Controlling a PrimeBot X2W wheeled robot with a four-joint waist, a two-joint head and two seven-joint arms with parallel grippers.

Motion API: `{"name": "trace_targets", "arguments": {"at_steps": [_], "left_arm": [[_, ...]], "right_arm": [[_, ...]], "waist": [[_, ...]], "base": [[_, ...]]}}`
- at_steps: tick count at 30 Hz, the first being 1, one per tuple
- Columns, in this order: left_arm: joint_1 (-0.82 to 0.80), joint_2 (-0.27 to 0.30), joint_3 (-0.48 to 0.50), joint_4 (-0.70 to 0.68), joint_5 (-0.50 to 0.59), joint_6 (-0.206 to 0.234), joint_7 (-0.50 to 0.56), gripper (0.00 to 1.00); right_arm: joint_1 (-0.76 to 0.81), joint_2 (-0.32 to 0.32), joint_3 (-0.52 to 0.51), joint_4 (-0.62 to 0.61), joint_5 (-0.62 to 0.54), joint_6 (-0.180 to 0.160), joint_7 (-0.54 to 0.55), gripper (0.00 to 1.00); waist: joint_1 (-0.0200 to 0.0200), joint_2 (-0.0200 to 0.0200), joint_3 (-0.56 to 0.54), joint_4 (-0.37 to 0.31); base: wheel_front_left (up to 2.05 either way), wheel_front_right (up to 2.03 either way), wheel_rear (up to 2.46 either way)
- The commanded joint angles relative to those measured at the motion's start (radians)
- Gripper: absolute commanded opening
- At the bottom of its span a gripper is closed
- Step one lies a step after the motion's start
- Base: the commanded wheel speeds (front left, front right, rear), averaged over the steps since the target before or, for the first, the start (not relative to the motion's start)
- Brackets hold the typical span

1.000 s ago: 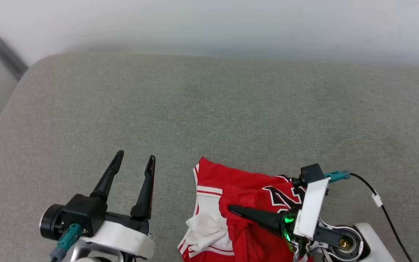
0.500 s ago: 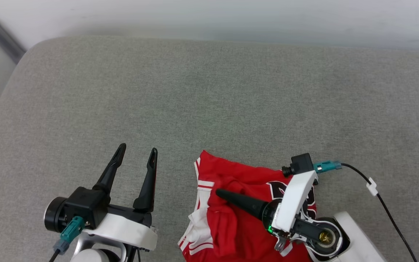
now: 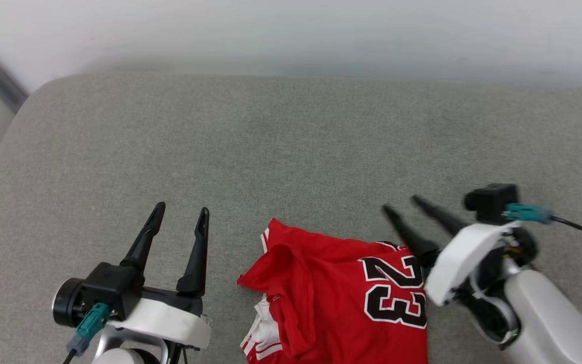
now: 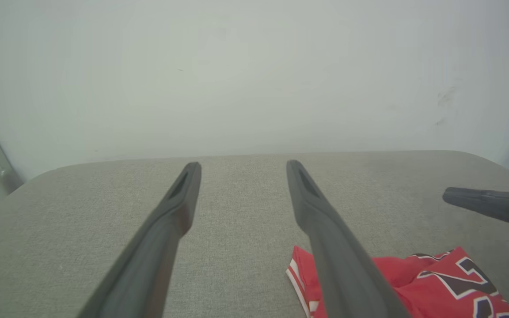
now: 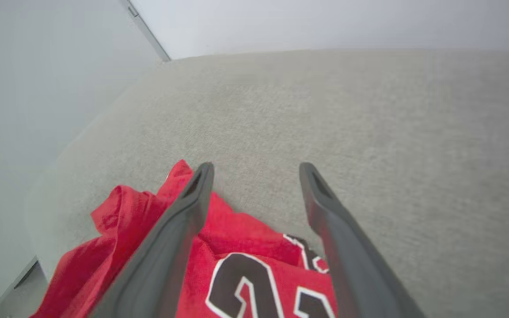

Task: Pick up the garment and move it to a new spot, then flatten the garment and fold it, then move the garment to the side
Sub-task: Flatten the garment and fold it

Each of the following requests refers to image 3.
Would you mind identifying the red Bulls 23 jersey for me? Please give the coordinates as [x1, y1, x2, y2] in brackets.
[237, 217, 430, 364]

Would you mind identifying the teal right camera connector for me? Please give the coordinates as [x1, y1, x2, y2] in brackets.
[503, 203, 554, 225]

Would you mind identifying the grey fabric sofa cushion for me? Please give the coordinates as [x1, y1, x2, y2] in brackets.
[0, 72, 582, 364]

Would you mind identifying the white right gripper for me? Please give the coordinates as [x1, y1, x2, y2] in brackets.
[382, 195, 512, 307]

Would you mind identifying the teal left camera connector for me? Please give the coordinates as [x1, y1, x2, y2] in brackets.
[66, 302, 111, 357]

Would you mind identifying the teal camera connector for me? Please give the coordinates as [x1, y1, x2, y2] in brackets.
[503, 203, 554, 225]
[66, 302, 111, 357]

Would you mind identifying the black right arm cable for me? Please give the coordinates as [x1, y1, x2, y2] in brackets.
[551, 216, 582, 241]

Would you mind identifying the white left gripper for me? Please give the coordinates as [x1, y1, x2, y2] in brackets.
[109, 202, 212, 349]

